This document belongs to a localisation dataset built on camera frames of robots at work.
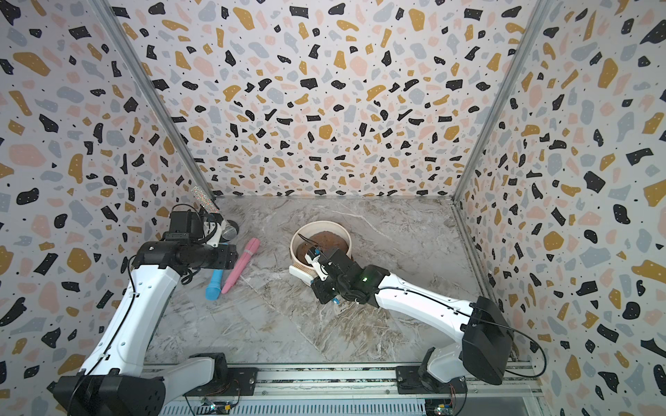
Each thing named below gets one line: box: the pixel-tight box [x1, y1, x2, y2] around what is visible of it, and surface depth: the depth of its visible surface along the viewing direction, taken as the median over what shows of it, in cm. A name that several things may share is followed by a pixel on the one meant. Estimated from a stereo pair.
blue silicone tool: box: [204, 269, 224, 301], surface depth 91 cm
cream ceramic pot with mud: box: [289, 220, 353, 267], surface depth 93 cm
